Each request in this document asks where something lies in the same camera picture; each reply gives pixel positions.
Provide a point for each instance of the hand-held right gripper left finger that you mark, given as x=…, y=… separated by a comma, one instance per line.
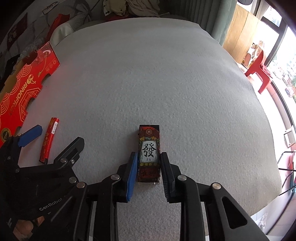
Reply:
x=130, y=178

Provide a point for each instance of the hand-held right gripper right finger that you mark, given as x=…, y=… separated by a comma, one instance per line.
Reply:
x=167, y=180

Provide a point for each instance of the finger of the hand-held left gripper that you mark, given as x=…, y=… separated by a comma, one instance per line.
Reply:
x=71, y=150
x=30, y=135

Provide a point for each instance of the red printed tube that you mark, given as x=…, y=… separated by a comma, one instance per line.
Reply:
x=49, y=139

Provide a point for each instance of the mahjong print small box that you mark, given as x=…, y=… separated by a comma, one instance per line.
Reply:
x=149, y=139

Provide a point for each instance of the red cardboard box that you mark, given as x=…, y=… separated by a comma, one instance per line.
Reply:
x=25, y=88

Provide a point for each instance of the dark cloth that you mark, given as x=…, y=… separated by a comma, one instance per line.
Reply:
x=11, y=64

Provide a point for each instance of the dark red printed cushion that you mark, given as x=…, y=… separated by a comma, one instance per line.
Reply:
x=16, y=34

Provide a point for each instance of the white pillow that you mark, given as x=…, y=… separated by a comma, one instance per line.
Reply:
x=67, y=30

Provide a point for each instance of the red cloth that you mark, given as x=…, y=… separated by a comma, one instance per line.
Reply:
x=57, y=23

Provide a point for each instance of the metal folding rack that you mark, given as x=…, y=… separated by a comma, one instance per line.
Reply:
x=291, y=183

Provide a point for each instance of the white framed board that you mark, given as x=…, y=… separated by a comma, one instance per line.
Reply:
x=289, y=139

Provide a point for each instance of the grey patterned bedding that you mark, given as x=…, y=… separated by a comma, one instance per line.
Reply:
x=69, y=9

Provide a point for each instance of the red plastic chair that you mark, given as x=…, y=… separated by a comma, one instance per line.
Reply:
x=260, y=69

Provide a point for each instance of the pile of beige clothes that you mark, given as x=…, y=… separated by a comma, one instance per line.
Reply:
x=138, y=7

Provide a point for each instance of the wooden board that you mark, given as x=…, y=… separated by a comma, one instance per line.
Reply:
x=240, y=30

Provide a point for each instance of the green curtain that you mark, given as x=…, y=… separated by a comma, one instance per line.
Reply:
x=203, y=14

